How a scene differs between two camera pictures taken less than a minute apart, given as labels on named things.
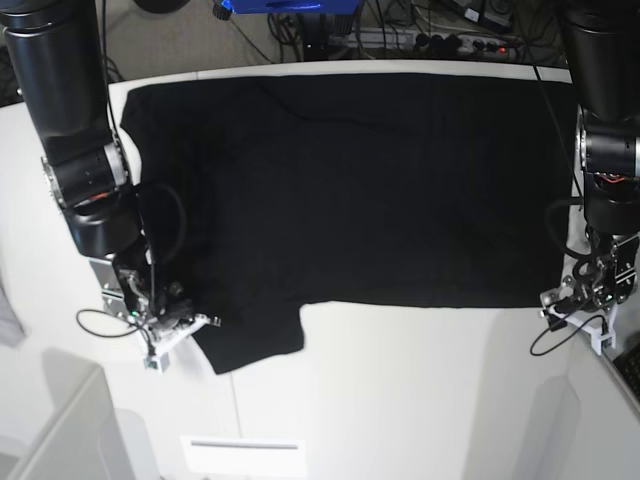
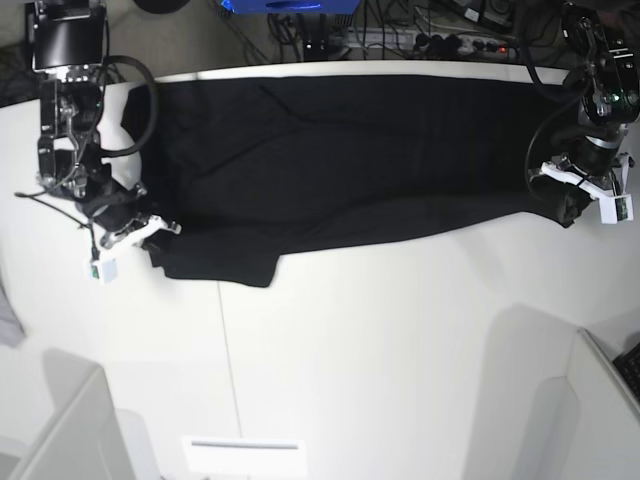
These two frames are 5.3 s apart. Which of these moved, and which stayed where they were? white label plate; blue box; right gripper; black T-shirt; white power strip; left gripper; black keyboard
Moved: black T-shirt; left gripper; right gripper
Stayed: white power strip; black keyboard; white label plate; blue box
